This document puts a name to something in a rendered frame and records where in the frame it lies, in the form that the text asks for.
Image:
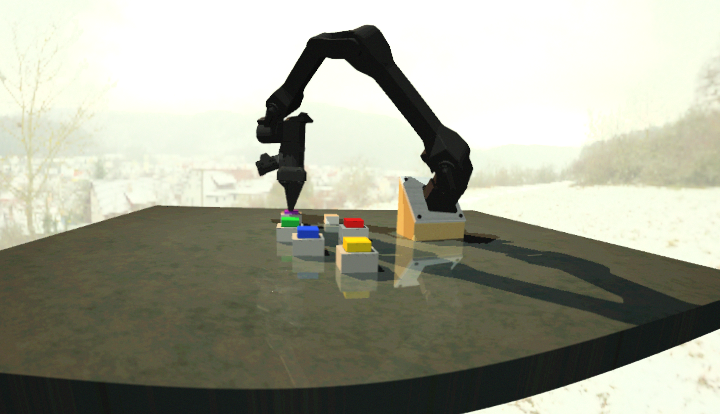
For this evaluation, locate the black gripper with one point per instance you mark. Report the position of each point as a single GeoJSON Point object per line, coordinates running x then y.
{"type": "Point", "coordinates": [293, 175]}

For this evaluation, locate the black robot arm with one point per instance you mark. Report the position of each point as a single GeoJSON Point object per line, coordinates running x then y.
{"type": "Point", "coordinates": [366, 49]}

